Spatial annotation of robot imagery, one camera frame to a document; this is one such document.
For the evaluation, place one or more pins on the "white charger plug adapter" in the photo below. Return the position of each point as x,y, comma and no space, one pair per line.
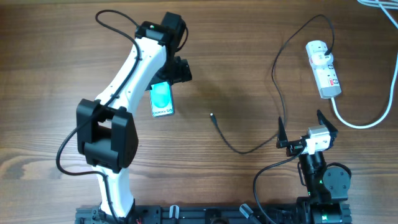
319,60

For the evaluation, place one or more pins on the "white power strip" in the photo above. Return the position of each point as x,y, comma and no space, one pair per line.
326,78

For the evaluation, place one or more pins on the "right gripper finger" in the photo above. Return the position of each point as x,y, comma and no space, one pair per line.
323,121
282,140

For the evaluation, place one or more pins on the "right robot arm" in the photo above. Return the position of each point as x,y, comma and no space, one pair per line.
327,184

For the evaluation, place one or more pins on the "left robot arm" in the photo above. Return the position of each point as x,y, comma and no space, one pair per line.
106,133

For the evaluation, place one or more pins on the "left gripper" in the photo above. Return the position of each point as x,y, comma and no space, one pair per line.
182,73

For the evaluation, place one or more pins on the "turquoise screen smartphone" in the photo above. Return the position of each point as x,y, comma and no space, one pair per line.
161,100

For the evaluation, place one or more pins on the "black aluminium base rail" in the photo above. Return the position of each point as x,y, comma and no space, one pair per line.
278,213

